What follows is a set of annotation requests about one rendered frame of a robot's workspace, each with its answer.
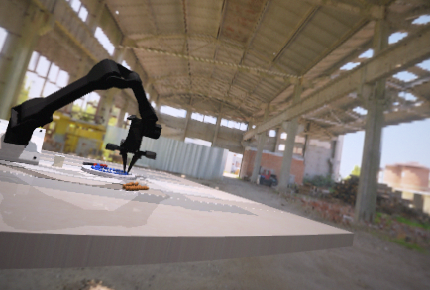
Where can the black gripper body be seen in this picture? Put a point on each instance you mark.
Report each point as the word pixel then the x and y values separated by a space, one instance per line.
pixel 133 142

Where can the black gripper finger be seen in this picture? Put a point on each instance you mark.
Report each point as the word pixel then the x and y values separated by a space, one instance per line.
pixel 134 160
pixel 124 158

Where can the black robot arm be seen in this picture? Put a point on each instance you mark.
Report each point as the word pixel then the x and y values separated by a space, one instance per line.
pixel 105 75

